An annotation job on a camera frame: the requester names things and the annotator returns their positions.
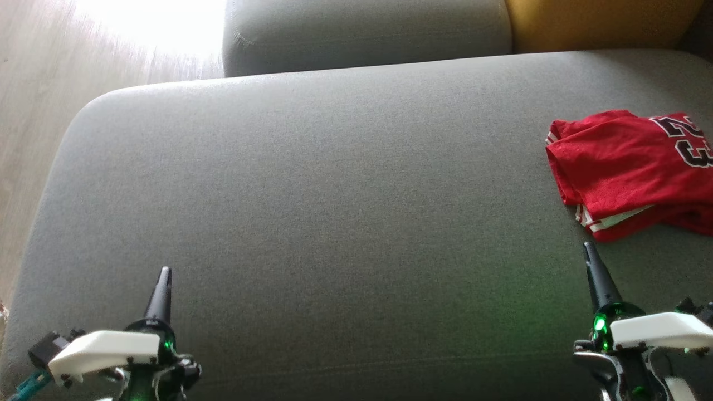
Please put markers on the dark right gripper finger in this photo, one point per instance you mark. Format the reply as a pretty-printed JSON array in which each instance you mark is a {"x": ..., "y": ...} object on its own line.
[{"x": 602, "y": 284}]

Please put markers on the grey sofa back cushion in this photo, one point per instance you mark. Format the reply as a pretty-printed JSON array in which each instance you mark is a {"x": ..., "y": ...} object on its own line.
[{"x": 362, "y": 33}]

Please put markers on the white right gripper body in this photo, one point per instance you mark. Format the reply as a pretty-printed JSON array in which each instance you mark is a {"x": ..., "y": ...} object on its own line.
[{"x": 663, "y": 331}]

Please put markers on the grey sofa seat cushion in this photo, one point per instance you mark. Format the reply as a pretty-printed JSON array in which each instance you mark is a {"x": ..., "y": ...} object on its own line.
[{"x": 334, "y": 223}]

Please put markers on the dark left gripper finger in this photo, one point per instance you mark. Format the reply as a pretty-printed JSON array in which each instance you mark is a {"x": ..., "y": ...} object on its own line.
[{"x": 160, "y": 301}]

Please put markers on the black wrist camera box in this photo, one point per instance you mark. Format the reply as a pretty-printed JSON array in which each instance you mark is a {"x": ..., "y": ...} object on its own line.
[
  {"x": 688, "y": 307},
  {"x": 47, "y": 348}
]

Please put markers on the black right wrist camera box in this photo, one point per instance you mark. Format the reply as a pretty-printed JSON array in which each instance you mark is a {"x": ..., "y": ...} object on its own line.
[{"x": 688, "y": 307}]

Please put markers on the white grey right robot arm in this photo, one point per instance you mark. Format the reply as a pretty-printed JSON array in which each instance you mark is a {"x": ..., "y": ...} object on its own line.
[{"x": 624, "y": 373}]

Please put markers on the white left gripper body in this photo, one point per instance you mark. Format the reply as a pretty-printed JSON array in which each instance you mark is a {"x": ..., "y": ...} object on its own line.
[{"x": 100, "y": 351}]

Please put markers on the yellow sofa cushion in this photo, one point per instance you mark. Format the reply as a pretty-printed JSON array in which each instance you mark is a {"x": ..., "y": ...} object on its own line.
[{"x": 601, "y": 25}]

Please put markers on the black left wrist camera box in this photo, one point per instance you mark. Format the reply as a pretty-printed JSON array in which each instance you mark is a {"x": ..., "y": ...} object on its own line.
[{"x": 47, "y": 348}]

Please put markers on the red jersey with number 23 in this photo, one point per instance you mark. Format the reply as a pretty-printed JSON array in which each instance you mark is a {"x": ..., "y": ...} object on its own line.
[{"x": 699, "y": 139}]

